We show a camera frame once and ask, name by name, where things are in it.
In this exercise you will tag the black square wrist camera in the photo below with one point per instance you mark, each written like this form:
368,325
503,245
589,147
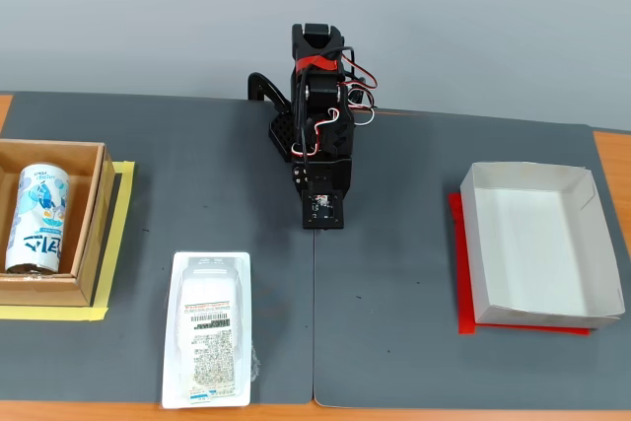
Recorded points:
323,209

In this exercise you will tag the packaged sandwich with label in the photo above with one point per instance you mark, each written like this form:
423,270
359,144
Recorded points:
209,332

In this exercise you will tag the red paper sheet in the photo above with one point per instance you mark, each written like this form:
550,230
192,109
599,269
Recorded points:
463,293

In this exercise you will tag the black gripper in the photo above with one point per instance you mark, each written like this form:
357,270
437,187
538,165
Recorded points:
299,177

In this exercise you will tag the yellow tape frame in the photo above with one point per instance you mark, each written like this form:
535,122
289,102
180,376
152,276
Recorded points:
116,243

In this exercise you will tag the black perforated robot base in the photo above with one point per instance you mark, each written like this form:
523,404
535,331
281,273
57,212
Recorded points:
282,132

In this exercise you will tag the brown cardboard box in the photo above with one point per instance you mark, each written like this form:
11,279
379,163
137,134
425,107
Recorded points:
91,224

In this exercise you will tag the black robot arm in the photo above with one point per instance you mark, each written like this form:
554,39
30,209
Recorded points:
325,91

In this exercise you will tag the gray cardboard box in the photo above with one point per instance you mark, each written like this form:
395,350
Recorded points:
537,248

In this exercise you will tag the white blue drink can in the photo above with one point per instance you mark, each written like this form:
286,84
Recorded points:
39,219

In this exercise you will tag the dark gray table mat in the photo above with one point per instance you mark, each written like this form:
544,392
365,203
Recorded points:
394,243
207,184

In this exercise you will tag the black table clamp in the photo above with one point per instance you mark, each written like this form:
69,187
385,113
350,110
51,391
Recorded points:
268,88

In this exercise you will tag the red tape strip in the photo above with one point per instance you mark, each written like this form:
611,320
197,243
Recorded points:
320,63

